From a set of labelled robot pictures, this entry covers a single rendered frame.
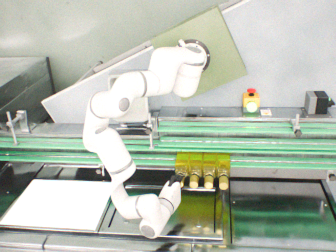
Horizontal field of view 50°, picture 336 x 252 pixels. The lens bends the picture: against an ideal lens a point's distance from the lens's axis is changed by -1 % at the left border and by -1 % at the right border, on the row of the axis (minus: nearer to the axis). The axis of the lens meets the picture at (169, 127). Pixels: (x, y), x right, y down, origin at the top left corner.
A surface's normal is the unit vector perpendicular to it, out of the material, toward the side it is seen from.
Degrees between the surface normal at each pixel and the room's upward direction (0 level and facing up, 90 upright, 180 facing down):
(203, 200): 90
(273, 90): 0
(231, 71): 2
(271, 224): 91
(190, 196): 90
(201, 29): 2
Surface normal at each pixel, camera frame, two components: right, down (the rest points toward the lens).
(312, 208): -0.05, -0.90
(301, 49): -0.12, 0.45
